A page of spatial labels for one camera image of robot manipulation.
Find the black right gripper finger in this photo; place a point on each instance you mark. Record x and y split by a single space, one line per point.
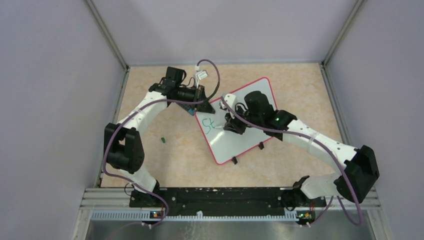
238 129
230 120

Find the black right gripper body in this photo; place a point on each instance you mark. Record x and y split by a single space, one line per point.
239 123

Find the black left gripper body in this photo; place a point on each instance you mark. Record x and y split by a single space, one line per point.
199 93

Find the pink framed whiteboard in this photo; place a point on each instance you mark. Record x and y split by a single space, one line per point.
223 144

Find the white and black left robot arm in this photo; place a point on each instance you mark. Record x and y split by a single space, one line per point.
123 148

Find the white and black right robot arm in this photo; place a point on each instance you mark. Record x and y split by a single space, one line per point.
356 169

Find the black whiteboard foot clip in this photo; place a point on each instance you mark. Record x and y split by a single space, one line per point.
234 160
261 146

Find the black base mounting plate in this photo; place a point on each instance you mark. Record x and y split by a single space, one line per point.
225 201

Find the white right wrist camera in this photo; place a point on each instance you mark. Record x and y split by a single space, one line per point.
227 102

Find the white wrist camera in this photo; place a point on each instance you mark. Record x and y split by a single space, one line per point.
199 75
227 102

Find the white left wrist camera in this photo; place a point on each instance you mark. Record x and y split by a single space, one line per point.
199 75

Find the aluminium frame rail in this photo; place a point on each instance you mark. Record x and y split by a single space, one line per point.
106 198

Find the white slotted cable duct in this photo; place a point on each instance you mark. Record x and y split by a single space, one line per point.
147 216

